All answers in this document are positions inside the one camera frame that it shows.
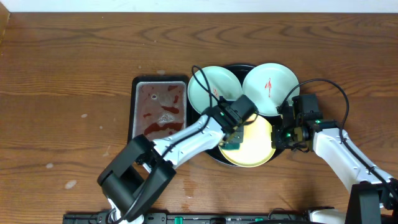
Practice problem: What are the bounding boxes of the black round tray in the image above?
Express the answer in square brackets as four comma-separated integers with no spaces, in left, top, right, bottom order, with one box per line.
[206,64,282,166]

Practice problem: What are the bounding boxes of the black rectangular soapy tray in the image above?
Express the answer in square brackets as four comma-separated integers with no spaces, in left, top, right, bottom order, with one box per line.
[127,75,190,141]

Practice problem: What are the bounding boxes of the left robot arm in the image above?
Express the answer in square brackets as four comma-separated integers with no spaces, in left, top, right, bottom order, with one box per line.
[97,102,257,223]

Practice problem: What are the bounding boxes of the yellow plate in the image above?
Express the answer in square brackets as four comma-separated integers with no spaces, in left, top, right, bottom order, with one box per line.
[219,114,275,167]

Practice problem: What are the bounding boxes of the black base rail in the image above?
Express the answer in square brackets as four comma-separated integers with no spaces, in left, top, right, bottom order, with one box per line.
[62,211,310,224]

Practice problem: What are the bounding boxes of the green yellow sponge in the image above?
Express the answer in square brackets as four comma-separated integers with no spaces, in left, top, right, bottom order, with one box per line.
[219,142,241,151]

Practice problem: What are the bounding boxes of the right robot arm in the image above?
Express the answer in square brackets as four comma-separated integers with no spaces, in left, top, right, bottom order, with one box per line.
[271,95,397,223]

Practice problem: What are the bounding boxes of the light blue plate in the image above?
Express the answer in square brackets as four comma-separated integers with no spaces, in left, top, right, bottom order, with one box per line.
[243,63,299,116]
[188,66,243,114]

